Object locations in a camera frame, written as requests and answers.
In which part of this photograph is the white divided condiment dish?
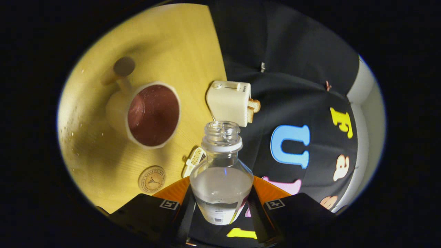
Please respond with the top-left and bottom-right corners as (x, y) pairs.
(182, 147), (206, 178)

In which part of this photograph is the beige cup with wooden handle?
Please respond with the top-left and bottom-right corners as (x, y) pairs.
(101, 56), (181, 149)

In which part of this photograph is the clear plastic juice bottle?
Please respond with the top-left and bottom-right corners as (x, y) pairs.
(190, 121), (254, 225)

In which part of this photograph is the round cork coaster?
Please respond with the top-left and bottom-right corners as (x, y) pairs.
(138, 166), (166, 193)

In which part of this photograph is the wooden table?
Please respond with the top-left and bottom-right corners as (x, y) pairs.
(57, 3), (228, 214)

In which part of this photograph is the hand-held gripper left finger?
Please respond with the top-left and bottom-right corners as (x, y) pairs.
(110, 177), (197, 247)

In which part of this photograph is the white toaster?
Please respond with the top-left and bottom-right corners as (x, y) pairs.
(206, 81), (252, 127)

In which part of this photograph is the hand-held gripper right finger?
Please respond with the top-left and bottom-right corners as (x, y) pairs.
(248, 176), (348, 247)

